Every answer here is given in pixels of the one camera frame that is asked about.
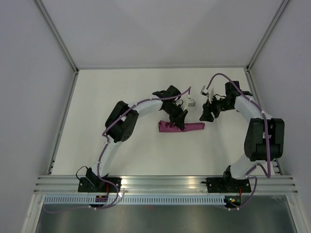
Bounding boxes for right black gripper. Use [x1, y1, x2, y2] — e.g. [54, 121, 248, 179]
[199, 94, 232, 123]

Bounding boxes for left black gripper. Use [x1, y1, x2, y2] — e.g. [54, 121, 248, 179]
[163, 104, 188, 131]

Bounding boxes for purple cloth napkin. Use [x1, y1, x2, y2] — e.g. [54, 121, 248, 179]
[158, 120, 205, 133]

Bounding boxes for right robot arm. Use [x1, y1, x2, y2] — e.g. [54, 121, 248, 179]
[200, 81, 285, 193]

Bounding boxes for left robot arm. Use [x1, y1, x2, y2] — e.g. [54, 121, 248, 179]
[78, 85, 191, 193]

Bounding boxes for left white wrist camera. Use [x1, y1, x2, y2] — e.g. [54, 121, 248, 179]
[182, 98, 196, 110]

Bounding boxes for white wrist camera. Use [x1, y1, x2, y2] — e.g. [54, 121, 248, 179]
[200, 85, 214, 102]
[182, 98, 196, 110]

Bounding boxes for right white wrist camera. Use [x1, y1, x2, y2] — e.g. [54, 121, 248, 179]
[200, 85, 214, 102]

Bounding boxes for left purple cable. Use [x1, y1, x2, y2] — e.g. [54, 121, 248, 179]
[43, 85, 192, 214]

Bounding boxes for purple cable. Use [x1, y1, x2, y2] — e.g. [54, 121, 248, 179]
[205, 72, 273, 211]
[43, 85, 192, 214]

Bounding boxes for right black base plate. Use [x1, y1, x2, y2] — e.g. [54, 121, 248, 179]
[205, 177, 252, 194]

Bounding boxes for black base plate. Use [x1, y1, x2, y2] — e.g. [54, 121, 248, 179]
[205, 177, 252, 194]
[78, 177, 121, 193]

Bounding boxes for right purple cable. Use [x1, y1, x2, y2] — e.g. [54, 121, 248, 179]
[205, 72, 273, 211]

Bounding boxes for right side aluminium rail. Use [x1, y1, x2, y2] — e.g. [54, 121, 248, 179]
[244, 70, 284, 176]

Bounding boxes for aluminium rail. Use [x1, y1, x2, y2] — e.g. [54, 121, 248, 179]
[33, 175, 298, 195]
[244, 70, 284, 176]
[45, 70, 80, 175]

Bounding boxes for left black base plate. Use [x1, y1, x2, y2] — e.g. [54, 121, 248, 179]
[78, 177, 121, 193]

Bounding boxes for right aluminium frame post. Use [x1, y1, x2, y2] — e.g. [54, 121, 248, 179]
[244, 0, 291, 72]

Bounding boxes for aluminium frame post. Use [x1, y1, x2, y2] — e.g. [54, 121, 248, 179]
[244, 0, 291, 72]
[33, 0, 79, 74]

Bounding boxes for left side aluminium rail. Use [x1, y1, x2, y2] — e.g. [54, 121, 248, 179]
[45, 70, 80, 175]

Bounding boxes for aluminium front rail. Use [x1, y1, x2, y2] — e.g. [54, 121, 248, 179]
[33, 175, 298, 195]

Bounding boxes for white slotted cable duct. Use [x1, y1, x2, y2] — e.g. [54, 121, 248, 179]
[44, 195, 225, 205]

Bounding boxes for left aluminium frame post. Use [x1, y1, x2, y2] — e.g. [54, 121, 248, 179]
[33, 0, 79, 74]

